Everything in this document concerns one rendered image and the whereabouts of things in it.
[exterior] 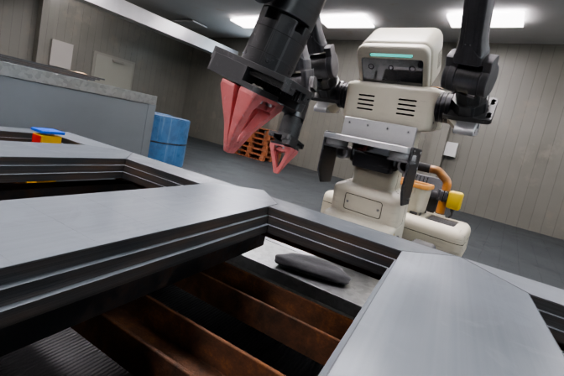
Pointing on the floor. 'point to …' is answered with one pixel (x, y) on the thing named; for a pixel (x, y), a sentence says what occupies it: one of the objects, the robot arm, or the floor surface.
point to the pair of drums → (169, 139)
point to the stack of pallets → (258, 146)
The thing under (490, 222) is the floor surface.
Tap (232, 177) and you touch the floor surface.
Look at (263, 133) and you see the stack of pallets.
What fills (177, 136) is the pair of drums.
